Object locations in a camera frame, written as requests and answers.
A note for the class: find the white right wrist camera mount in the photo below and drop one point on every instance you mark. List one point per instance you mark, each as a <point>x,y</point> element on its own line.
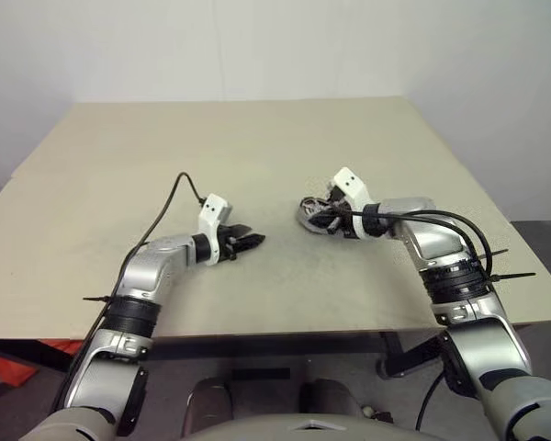
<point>349,181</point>

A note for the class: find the small white connector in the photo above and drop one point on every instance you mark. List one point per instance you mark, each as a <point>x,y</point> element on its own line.
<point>372,412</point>

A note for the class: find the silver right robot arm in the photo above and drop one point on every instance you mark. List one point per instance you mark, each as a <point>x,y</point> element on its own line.
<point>477,335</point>

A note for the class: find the black flat strip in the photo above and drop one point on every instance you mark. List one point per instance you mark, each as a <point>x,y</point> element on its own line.
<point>261,374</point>

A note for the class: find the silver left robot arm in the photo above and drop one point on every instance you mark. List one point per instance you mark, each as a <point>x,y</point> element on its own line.
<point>142,275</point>

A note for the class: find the black table frame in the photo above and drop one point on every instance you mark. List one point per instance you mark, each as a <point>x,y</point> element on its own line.
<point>257,342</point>

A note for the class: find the grey robot torso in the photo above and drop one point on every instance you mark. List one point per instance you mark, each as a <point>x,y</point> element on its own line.
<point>303,429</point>

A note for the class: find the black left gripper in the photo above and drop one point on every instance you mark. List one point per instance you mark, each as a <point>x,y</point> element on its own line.
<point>228,243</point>

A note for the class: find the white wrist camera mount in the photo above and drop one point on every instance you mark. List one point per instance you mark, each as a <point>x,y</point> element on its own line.
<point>349,181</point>
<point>212,209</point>

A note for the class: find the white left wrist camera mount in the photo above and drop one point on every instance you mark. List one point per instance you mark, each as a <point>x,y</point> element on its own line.
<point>212,209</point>

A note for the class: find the orange object under table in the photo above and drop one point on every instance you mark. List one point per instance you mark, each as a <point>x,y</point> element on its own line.
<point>11,369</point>

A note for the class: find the dark rounded shape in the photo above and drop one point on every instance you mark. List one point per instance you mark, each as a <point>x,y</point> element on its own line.
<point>209,399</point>

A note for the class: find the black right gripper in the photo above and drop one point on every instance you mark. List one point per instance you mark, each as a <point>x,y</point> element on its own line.
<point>339,204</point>

